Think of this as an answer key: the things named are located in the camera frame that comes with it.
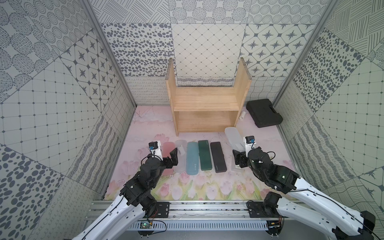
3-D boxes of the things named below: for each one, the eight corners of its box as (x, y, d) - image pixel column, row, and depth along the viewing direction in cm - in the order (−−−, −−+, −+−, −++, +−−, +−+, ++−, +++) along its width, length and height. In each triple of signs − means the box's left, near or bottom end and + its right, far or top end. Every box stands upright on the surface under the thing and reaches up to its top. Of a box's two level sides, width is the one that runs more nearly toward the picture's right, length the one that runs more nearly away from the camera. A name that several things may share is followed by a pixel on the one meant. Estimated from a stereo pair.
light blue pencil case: (185, 175, 88) (184, 174, 86) (186, 143, 101) (186, 141, 100) (198, 175, 87) (198, 174, 86) (198, 143, 101) (198, 141, 100)
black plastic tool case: (256, 128, 109) (259, 123, 105) (244, 105, 125) (246, 100, 120) (281, 124, 111) (284, 120, 107) (266, 102, 127) (268, 97, 122)
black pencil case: (215, 172, 88) (215, 171, 86) (209, 144, 101) (210, 142, 99) (226, 171, 89) (227, 169, 87) (219, 143, 102) (220, 141, 100)
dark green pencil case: (201, 170, 89) (201, 169, 88) (197, 142, 102) (197, 140, 100) (212, 169, 90) (213, 167, 88) (207, 141, 102) (208, 139, 101)
